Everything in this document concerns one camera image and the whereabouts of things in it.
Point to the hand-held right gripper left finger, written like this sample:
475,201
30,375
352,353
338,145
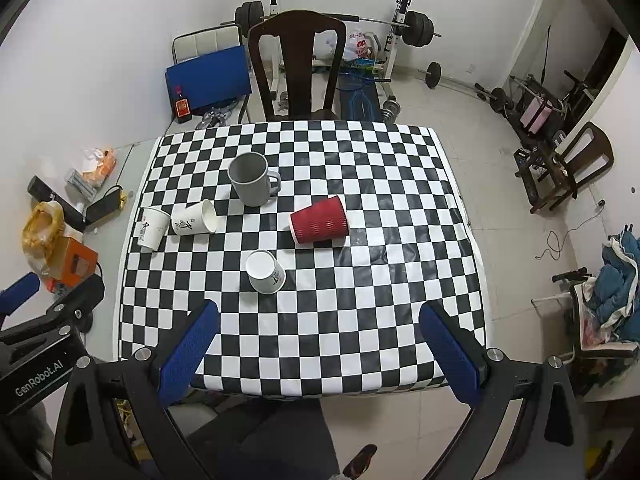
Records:
190,350

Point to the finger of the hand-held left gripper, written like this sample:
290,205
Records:
19,294
75,301

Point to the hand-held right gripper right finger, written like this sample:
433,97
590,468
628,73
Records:
450,355

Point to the white printed paper cup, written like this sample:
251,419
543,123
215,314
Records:
265,272
192,219
151,230

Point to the red ribbed paper cup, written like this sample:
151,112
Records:
320,221

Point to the orange box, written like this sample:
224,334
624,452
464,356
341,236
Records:
75,262

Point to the yellow plastic bag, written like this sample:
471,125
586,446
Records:
42,235

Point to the black power bank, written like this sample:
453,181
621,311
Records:
102,205

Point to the black cylinder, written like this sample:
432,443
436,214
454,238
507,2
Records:
50,197

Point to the black white checkered tablecloth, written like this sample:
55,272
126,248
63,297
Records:
380,270

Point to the grey small box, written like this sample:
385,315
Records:
80,182

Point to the person's dark trouser leg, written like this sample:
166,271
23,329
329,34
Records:
270,445

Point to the orange snack packet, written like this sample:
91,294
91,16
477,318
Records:
100,165

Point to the person's slipper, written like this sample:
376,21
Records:
361,462

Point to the grey mug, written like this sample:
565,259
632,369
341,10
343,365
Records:
250,180

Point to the blue clothes pile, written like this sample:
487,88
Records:
617,280

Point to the red liquor bottle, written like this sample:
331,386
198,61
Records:
183,110

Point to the dark wooden chair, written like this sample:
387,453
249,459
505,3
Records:
296,70
585,157

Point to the chrome dumbbell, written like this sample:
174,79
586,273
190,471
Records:
391,110

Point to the pink bag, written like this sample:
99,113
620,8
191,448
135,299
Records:
535,115

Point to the blue board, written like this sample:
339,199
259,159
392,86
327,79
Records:
207,77

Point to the small barbell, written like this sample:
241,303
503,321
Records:
434,74

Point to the black exercise machine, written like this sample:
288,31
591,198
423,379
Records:
565,95

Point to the white padded chair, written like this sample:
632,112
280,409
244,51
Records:
207,40

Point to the white weight bench rack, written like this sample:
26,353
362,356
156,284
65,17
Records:
397,45

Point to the white red plastic bag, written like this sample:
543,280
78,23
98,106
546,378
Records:
357,47

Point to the barbell with black plates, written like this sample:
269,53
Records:
417,27

